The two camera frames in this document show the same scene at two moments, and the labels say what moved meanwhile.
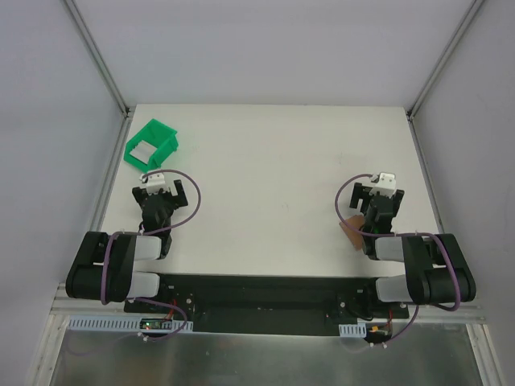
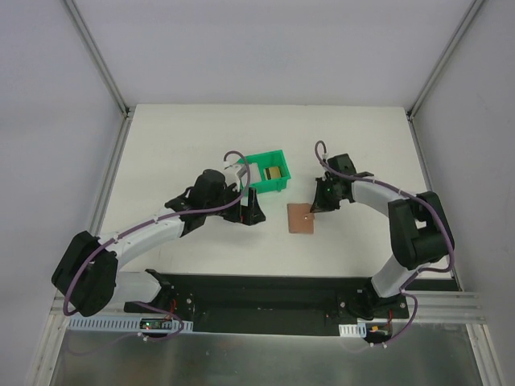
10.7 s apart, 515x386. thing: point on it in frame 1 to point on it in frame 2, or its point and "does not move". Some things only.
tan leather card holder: x=355 y=236 to x=300 y=218
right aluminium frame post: x=472 y=10 does not move
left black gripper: x=159 y=197 to x=240 y=205
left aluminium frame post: x=96 y=58 does not move
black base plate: x=273 y=304 does not move
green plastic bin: x=158 y=135 to x=273 y=170
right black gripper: x=376 y=199 to x=326 y=193
